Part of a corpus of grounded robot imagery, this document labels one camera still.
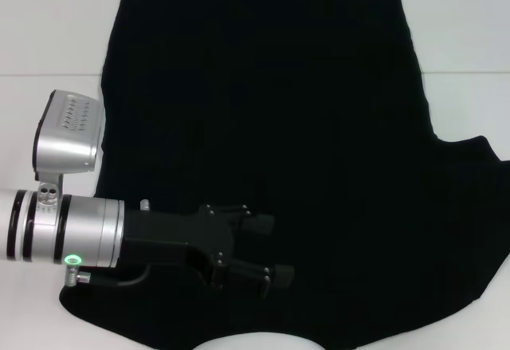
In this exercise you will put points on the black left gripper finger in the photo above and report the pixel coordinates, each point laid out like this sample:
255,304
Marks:
259,224
279,276

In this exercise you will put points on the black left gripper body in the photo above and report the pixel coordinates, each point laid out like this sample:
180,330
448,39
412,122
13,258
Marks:
171,232

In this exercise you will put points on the black t-shirt with FREE print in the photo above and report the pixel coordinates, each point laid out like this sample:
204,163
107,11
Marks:
299,87

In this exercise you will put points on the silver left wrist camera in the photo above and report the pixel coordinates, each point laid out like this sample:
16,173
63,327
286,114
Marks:
67,138

